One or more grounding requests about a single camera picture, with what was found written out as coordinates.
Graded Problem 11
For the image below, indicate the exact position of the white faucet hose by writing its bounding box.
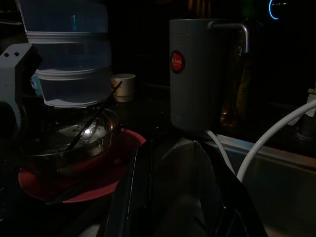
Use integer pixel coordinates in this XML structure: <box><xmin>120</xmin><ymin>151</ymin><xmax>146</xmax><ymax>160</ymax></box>
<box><xmin>204</xmin><ymin>98</ymin><xmax>316</xmax><ymax>183</ymax></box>

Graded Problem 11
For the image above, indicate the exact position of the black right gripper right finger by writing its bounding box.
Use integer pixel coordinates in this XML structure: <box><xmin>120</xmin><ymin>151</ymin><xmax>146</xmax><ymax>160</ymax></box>
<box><xmin>194</xmin><ymin>140</ymin><xmax>269</xmax><ymax>237</ymax></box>

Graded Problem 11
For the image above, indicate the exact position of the black chopstick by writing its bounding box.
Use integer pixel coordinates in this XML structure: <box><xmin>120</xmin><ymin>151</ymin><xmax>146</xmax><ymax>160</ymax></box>
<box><xmin>66</xmin><ymin>80</ymin><xmax>123</xmax><ymax>151</ymax></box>
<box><xmin>46</xmin><ymin>177</ymin><xmax>99</xmax><ymax>205</ymax></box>

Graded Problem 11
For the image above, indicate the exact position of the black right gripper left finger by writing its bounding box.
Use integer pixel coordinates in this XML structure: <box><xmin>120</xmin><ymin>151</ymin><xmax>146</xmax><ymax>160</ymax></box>
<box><xmin>103</xmin><ymin>140</ymin><xmax>158</xmax><ymax>237</ymax></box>

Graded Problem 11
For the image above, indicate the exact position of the white printed cup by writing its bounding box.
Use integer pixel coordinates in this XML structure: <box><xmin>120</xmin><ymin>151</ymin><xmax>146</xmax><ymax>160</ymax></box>
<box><xmin>111</xmin><ymin>73</ymin><xmax>136</xmax><ymax>103</ymax></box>

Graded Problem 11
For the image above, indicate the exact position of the oil bottle with green cap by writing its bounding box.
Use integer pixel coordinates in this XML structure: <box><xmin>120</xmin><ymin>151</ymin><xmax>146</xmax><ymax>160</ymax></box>
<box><xmin>221</xmin><ymin>32</ymin><xmax>253</xmax><ymax>129</ymax></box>

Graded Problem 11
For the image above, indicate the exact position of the steel bowl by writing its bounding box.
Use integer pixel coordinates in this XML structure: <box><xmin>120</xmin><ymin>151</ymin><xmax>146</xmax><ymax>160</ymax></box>
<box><xmin>18</xmin><ymin>106</ymin><xmax>121</xmax><ymax>173</ymax></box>

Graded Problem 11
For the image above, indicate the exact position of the grey water dispenser jug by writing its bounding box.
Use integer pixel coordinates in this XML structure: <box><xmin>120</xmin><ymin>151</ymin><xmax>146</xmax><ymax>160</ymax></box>
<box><xmin>168</xmin><ymin>18</ymin><xmax>249</xmax><ymax>134</ymax></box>

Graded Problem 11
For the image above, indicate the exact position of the stainless steel sink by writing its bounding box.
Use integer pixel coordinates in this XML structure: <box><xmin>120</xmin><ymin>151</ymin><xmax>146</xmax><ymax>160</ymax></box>
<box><xmin>158</xmin><ymin>135</ymin><xmax>316</xmax><ymax>237</ymax></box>

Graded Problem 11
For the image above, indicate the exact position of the pink plate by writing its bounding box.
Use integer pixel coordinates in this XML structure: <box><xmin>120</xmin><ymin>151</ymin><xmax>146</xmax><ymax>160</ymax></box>
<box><xmin>18</xmin><ymin>128</ymin><xmax>147</xmax><ymax>204</ymax></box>

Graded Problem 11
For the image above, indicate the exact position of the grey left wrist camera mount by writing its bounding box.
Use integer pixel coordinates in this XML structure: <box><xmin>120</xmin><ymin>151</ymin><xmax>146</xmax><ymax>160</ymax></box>
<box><xmin>0</xmin><ymin>43</ymin><xmax>42</xmax><ymax>129</ymax></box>

